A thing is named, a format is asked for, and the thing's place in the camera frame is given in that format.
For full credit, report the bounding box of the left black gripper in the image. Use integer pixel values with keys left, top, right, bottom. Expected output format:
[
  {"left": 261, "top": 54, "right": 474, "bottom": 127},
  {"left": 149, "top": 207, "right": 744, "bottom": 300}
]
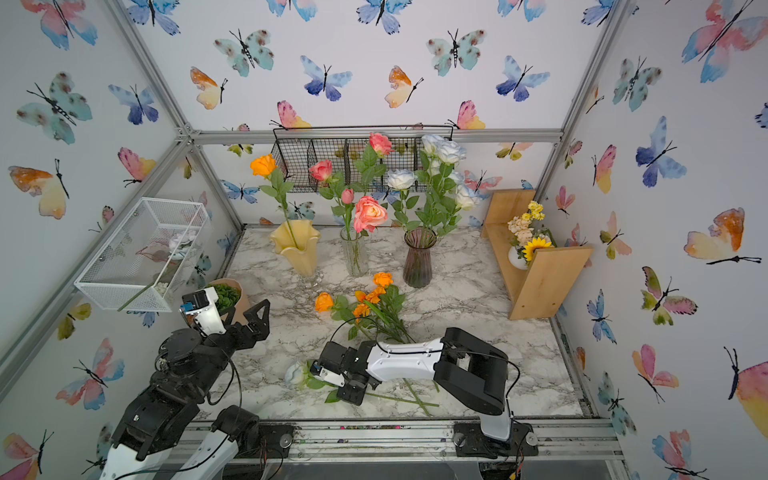
[{"left": 188, "top": 297, "right": 269, "bottom": 398}]

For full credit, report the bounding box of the orange rose pile top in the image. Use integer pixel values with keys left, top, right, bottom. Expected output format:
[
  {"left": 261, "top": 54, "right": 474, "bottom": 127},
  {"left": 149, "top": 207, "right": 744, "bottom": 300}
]
[{"left": 368, "top": 272, "right": 415, "bottom": 344}]

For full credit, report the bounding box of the orange marigold sprig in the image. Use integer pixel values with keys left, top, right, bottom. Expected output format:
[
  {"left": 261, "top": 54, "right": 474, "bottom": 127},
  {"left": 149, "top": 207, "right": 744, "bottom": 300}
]
[
  {"left": 353, "top": 303, "right": 371, "bottom": 318},
  {"left": 365, "top": 286, "right": 387, "bottom": 304}
]

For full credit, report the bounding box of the pink rose pile top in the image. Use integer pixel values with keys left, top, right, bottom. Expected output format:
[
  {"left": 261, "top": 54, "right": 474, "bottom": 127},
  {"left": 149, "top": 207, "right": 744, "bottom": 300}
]
[{"left": 353, "top": 196, "right": 389, "bottom": 234}]

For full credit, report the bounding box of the pink rose small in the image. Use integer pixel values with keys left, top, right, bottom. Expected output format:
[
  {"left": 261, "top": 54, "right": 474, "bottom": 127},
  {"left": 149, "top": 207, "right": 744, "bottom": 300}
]
[{"left": 340, "top": 188, "right": 355, "bottom": 267}]

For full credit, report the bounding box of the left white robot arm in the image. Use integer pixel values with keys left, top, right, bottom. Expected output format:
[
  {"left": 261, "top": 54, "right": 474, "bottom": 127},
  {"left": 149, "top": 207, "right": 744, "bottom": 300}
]
[{"left": 101, "top": 300, "right": 270, "bottom": 479}]

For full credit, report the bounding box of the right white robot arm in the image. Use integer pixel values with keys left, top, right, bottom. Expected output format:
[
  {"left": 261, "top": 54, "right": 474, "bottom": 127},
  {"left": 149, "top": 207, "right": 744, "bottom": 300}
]
[{"left": 309, "top": 327, "right": 539, "bottom": 459}]

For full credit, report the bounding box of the green succulent in pink pot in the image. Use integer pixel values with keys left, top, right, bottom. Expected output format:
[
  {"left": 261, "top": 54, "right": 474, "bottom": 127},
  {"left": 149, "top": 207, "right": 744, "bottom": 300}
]
[{"left": 208, "top": 278, "right": 251, "bottom": 325}]

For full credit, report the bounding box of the clear ribbed glass vase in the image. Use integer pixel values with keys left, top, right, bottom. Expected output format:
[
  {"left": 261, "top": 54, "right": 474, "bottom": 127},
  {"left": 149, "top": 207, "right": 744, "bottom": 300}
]
[{"left": 340, "top": 227, "right": 369, "bottom": 277}]

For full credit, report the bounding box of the purple ribbed glass vase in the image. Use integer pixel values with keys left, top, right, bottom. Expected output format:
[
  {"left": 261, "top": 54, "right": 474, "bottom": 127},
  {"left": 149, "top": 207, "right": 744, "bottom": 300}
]
[{"left": 403, "top": 227, "right": 438, "bottom": 289}]

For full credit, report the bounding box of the yellow wavy glass vase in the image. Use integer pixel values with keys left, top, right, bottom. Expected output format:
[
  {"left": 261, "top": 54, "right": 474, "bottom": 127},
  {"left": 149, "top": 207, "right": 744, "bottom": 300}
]
[{"left": 269, "top": 219, "right": 321, "bottom": 278}]

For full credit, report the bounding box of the wooden corner shelf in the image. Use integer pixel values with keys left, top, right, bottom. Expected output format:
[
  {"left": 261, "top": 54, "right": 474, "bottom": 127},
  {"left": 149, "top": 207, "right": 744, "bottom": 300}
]
[{"left": 481, "top": 189, "right": 593, "bottom": 320}]

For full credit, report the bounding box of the sunflower bouquet in white vase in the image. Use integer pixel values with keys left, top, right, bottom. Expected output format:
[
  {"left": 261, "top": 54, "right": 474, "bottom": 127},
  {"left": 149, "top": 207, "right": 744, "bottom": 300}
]
[{"left": 507, "top": 201, "right": 557, "bottom": 270}]

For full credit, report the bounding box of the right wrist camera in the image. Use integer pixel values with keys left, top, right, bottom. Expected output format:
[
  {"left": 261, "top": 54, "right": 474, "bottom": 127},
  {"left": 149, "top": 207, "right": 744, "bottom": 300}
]
[{"left": 309, "top": 360, "right": 346, "bottom": 387}]

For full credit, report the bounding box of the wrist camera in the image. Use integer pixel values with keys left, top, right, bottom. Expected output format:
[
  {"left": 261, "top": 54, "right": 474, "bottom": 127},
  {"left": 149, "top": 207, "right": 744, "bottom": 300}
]
[
  {"left": 180, "top": 287, "right": 226, "bottom": 336},
  {"left": 309, "top": 360, "right": 346, "bottom": 387}
]

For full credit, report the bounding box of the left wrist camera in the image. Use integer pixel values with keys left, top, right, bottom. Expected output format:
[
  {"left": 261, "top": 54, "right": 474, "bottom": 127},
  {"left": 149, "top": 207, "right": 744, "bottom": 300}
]
[{"left": 180, "top": 287, "right": 226, "bottom": 336}]

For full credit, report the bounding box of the white mesh wall basket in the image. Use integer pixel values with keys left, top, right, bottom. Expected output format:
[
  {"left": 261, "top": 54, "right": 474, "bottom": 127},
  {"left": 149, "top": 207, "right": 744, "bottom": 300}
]
[{"left": 74, "top": 197, "right": 210, "bottom": 313}]

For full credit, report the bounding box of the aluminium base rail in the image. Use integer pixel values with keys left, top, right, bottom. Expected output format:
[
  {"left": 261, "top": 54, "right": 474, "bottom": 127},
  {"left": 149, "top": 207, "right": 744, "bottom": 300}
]
[{"left": 235, "top": 417, "right": 624, "bottom": 463}]

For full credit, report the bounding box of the black wire wall basket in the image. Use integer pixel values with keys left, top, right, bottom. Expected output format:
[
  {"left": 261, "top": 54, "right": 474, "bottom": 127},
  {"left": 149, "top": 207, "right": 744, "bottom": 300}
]
[{"left": 271, "top": 123, "right": 456, "bottom": 193}]

